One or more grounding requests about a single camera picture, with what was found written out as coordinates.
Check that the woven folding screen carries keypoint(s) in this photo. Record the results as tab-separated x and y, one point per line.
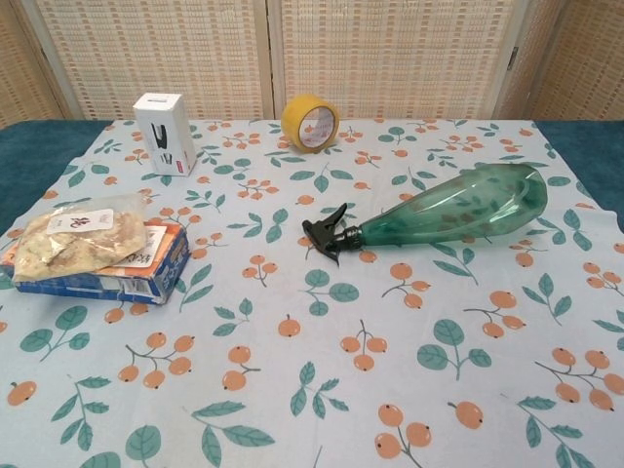
312	53

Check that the white stapler box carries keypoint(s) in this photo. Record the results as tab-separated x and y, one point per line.
165	132

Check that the blue and orange carton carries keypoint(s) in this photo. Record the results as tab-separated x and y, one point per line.
122	280

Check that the clear bag of snacks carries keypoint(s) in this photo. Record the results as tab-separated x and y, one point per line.
83	239

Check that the floral fruit print tablecloth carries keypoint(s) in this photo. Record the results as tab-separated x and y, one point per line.
312	341

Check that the green plastic spray bottle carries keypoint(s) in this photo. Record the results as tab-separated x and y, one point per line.
453	209

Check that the yellow packing tape roll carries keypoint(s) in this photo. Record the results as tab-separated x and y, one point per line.
310	123

